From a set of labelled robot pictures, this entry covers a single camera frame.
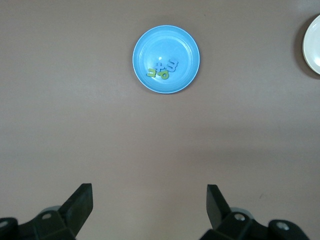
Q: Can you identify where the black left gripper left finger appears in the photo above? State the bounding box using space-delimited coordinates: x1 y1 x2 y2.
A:
0 183 94 240

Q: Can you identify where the cream plastic plate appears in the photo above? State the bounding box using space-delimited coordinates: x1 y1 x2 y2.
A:
302 14 320 75

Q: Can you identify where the blue plastic plate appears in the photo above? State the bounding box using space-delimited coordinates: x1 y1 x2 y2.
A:
132 24 202 95

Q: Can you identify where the blue foam letter m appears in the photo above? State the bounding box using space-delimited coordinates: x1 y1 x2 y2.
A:
166 59 179 73

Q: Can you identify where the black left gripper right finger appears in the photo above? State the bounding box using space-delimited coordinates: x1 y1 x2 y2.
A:
199 184 311 240

